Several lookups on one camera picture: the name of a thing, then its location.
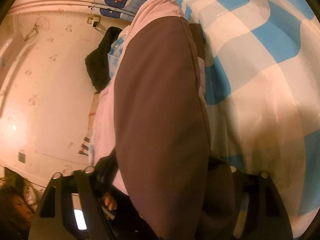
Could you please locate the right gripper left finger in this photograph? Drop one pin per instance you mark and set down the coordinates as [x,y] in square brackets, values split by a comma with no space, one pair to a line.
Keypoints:
[55,218]

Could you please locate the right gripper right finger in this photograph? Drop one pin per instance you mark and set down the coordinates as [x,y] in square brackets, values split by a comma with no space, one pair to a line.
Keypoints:
[266,216]

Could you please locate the pink and brown jacket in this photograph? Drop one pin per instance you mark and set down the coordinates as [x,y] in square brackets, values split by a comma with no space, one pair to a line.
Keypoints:
[153,116]

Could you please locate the person's head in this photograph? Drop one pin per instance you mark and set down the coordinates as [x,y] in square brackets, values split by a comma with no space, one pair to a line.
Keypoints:
[17,212]

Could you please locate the black garment on bed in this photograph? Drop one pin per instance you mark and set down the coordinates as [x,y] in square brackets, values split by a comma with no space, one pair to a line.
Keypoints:
[97,61]

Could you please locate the blue white checkered plastic sheet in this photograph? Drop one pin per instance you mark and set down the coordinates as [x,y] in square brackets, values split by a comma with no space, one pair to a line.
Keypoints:
[261,93]

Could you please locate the wall power outlet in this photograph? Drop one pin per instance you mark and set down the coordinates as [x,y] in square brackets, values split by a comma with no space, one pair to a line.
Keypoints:
[93,21]

